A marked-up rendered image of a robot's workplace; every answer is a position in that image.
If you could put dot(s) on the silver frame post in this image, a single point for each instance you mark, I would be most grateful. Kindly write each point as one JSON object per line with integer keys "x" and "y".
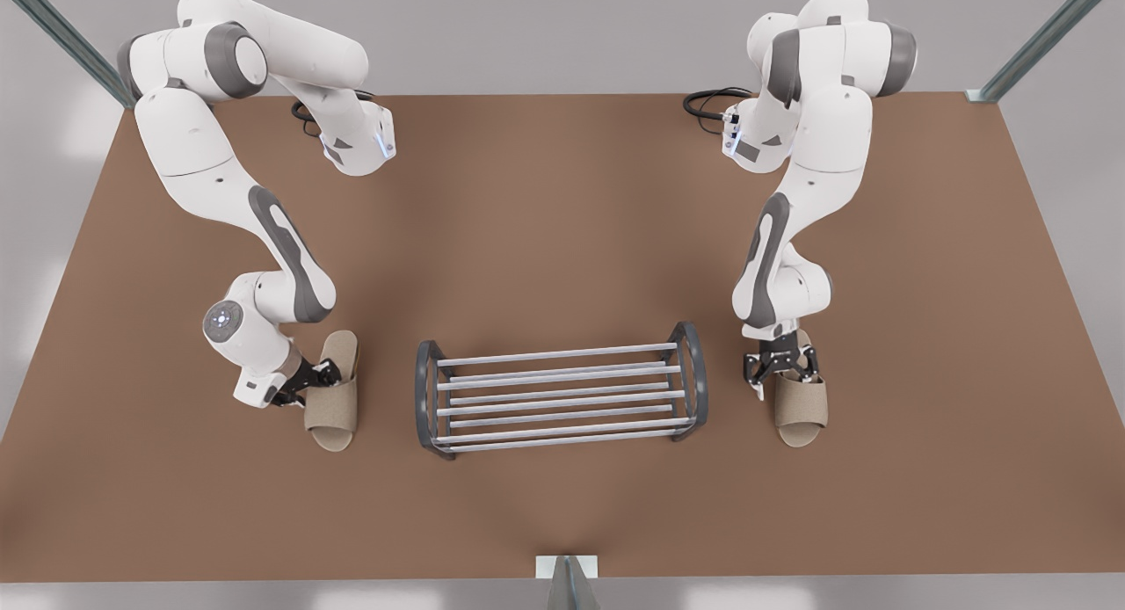
{"x": 1037, "y": 43}
{"x": 569, "y": 584}
{"x": 66, "y": 37}

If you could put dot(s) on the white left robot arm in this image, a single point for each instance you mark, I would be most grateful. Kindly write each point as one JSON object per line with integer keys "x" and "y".
{"x": 826, "y": 144}

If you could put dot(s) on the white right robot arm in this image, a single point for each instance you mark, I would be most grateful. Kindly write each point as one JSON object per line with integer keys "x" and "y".
{"x": 202, "y": 170}

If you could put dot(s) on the grey metal shoe rack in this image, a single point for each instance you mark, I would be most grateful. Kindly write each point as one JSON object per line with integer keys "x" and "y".
{"x": 561, "y": 388}

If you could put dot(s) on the beige slipper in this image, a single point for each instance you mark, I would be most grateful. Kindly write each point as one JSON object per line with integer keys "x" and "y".
{"x": 800, "y": 408}
{"x": 334, "y": 397}

